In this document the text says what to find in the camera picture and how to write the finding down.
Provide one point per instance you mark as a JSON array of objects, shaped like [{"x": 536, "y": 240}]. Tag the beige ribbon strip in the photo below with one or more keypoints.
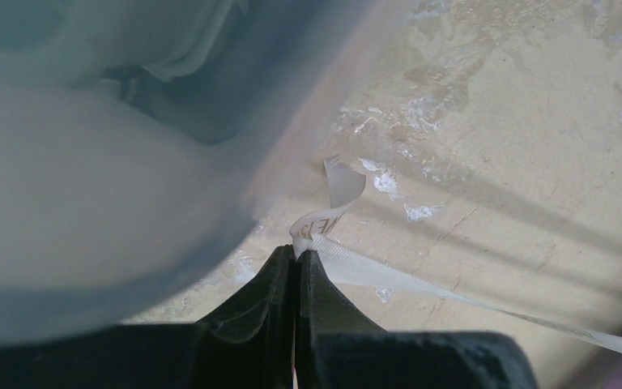
[{"x": 345, "y": 266}]

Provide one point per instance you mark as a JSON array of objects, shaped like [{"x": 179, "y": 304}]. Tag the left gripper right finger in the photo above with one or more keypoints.
[{"x": 338, "y": 346}]

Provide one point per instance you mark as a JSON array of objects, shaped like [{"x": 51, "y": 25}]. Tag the clear plastic storage box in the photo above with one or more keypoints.
[{"x": 140, "y": 141}]

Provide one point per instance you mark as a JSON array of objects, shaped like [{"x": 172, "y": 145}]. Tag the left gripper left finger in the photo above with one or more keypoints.
[{"x": 245, "y": 342}]

